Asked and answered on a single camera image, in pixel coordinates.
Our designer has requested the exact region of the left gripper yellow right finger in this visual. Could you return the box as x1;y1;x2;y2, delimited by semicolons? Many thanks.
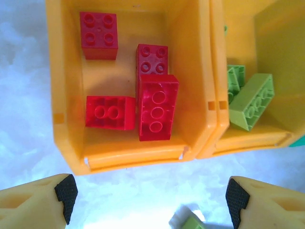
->
225;176;305;229

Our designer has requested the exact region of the orange plastic bin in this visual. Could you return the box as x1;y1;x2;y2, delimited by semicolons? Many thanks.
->
197;0;305;160
45;0;219;177

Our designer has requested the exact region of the green lego brick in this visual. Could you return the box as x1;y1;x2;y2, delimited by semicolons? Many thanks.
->
226;64;246;105
181;213;207;229
228;73;276;132

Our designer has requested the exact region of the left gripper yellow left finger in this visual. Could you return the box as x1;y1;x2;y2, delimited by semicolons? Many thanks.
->
0;173;79;229

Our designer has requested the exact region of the red lego brick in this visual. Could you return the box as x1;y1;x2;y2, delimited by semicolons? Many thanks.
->
138;74;180;142
135;43;169;105
85;95;136;131
79;11;119;60

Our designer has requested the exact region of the green plastic bin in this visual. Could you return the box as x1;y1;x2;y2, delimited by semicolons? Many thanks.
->
288;135;305;149

